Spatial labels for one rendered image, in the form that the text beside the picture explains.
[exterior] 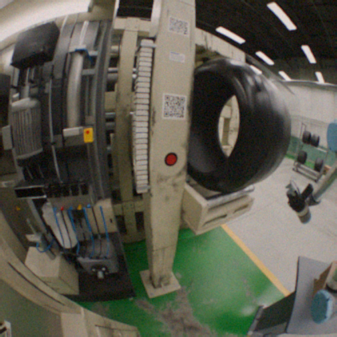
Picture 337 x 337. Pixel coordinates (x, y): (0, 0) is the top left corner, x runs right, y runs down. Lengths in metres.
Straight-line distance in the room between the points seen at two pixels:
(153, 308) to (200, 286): 0.42
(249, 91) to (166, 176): 0.36
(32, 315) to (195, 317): 1.09
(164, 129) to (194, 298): 1.19
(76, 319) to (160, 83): 0.57
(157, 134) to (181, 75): 0.19
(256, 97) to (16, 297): 0.60
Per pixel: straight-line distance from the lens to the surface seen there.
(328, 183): 0.90
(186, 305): 1.22
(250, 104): 0.40
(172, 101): 0.40
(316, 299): 0.70
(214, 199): 0.52
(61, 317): 0.34
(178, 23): 0.52
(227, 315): 1.29
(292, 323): 0.81
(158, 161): 0.41
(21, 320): 0.25
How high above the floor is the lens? 1.19
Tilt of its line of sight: 21 degrees down
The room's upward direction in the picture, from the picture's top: 3 degrees clockwise
